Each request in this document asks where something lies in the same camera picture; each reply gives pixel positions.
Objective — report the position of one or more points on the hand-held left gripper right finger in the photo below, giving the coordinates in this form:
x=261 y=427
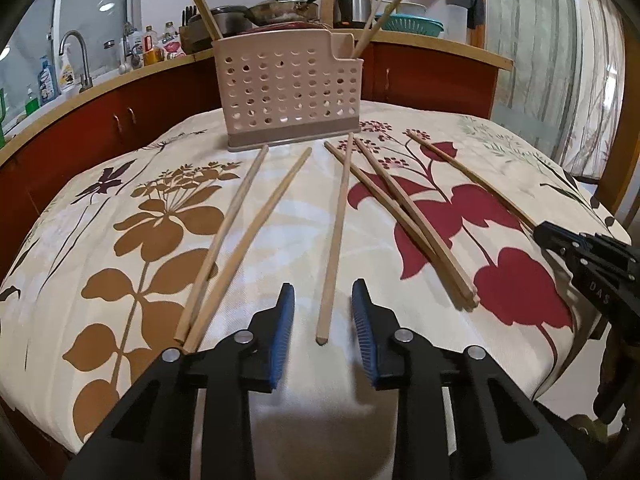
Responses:
x=364 y=340

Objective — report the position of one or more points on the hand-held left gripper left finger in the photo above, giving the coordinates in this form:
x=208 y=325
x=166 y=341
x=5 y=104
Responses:
x=281 y=340

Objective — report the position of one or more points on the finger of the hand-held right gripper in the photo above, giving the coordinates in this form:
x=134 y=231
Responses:
x=557 y=250
x=605 y=252

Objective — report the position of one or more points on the wooden chopstick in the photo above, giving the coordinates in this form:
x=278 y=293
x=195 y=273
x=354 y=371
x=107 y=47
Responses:
x=250 y=247
x=199 y=6
x=385 y=208
x=225 y=240
x=205 y=4
x=336 y=240
x=387 y=15
x=470 y=180
x=406 y=204
x=374 y=20

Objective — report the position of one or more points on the pink perforated utensil holder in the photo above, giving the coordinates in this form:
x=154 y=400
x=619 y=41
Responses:
x=285 y=90

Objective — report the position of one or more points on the wooden chair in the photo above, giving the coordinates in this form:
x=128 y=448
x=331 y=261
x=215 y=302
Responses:
x=614 y=200

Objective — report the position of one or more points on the floral printed tablecloth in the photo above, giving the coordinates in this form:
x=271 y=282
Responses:
x=305 y=210

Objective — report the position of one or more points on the sheer patterned curtain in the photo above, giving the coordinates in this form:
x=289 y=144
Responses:
x=600 y=100

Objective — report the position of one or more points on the sliding glass door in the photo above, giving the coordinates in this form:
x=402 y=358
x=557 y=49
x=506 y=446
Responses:
x=535 y=60

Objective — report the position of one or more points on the light wooden countertop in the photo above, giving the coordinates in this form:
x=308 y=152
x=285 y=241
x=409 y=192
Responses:
x=460 y=50

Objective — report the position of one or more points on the white plastic board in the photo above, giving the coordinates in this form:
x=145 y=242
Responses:
x=457 y=25

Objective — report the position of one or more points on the teal plastic colander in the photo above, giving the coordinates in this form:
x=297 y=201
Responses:
x=415 y=24

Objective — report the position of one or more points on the red wooden kitchen cabinet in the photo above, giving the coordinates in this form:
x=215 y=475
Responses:
x=75 y=135

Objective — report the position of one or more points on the red and white bag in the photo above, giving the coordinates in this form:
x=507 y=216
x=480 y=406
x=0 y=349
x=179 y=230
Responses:
x=174 y=49

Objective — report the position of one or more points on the amber oil bottle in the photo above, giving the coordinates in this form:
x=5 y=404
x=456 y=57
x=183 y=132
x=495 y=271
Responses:
x=151 y=52

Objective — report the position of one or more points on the red induction cooker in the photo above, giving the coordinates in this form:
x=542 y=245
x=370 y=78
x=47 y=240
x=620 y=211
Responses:
x=300 y=25

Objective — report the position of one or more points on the knife block with knives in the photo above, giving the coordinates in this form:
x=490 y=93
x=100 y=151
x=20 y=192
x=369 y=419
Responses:
x=189 y=35

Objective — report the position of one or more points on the steel electric kettle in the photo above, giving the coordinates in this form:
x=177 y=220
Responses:
x=352 y=5

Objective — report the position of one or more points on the grey rice cooker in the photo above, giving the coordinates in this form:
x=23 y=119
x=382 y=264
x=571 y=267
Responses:
x=227 y=17

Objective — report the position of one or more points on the metal wok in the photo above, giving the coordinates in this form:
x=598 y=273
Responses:
x=280 y=12

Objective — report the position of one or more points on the chrome sink faucet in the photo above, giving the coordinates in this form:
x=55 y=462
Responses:
x=86 y=72

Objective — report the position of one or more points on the white plastic bottle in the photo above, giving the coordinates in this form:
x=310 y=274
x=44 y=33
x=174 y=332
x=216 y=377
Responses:
x=135 y=42

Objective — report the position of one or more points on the wooden cutting board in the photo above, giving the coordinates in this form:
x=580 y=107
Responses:
x=327 y=7

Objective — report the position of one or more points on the white spray bottle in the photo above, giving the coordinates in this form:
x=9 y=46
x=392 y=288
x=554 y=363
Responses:
x=67 y=75

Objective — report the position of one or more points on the green dish soap bottle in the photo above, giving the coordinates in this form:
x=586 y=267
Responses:
x=32 y=105

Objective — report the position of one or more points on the blue label detergent bottle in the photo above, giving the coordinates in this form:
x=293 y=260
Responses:
x=47 y=82

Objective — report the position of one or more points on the sliding window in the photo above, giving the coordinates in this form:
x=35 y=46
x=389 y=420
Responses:
x=100 y=20

